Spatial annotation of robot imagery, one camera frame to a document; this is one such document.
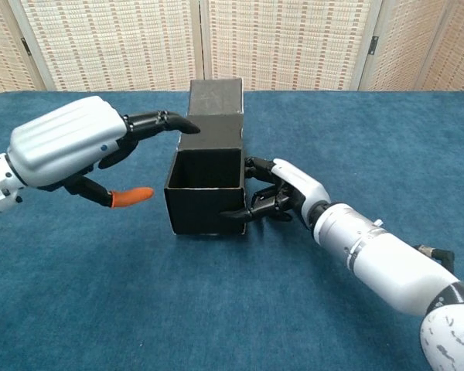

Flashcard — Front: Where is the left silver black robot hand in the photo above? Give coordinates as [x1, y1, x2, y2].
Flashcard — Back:
[5, 95, 202, 209]

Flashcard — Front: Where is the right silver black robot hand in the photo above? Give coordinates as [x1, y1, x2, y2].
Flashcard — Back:
[218, 156, 332, 228]

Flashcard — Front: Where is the black cardboard box cutout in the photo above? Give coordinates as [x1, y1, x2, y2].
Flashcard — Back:
[163, 77, 249, 237]

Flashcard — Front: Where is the woven bamboo screen panel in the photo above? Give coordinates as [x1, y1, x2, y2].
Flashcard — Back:
[199, 0, 384, 92]
[0, 0, 46, 97]
[357, 0, 453, 92]
[7, 0, 206, 93]
[415, 0, 464, 92]

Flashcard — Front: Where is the blue felt table mat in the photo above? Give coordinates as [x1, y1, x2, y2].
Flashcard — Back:
[0, 90, 464, 371]

